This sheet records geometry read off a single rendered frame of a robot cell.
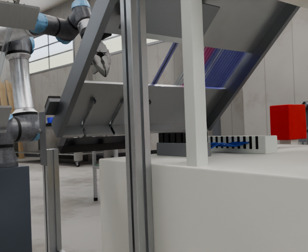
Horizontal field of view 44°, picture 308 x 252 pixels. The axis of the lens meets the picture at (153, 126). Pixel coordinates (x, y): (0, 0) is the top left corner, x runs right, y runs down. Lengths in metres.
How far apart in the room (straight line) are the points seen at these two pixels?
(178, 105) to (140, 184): 0.71
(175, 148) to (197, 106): 0.28
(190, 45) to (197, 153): 0.21
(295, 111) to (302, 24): 3.54
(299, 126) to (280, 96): 3.47
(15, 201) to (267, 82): 4.22
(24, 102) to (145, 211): 1.14
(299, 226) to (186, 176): 0.24
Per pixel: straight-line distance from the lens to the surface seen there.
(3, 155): 1.73
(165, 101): 1.41
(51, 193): 1.25
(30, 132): 1.80
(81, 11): 1.55
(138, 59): 0.80
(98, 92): 1.23
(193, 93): 0.71
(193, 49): 0.73
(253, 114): 5.47
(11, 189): 1.73
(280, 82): 5.31
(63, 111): 1.20
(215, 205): 0.68
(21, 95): 1.84
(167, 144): 1.00
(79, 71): 1.10
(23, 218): 1.77
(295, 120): 1.81
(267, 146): 0.99
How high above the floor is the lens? 0.70
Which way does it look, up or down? level
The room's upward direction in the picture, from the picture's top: 2 degrees counter-clockwise
